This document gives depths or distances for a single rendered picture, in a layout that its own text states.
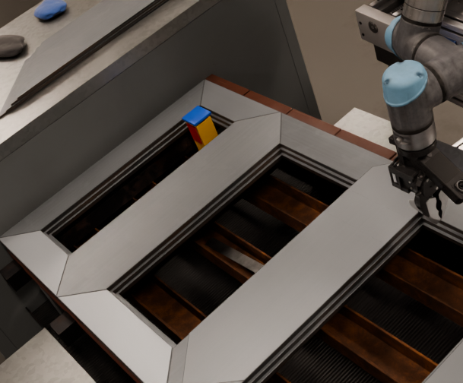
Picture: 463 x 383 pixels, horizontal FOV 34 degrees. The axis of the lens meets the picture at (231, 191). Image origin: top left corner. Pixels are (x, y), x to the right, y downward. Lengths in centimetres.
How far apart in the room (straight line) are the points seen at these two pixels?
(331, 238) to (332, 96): 187
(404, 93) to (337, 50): 246
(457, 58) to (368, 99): 204
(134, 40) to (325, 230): 83
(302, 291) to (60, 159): 85
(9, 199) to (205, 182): 54
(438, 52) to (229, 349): 68
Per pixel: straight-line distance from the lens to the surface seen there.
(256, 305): 159
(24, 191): 212
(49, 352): 188
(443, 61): 137
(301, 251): 165
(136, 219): 190
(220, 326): 158
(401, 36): 147
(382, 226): 165
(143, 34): 218
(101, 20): 230
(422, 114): 136
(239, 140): 199
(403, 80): 132
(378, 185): 174
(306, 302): 156
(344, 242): 164
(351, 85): 351
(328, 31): 392
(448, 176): 143
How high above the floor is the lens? 203
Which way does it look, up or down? 40 degrees down
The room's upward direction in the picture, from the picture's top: 24 degrees counter-clockwise
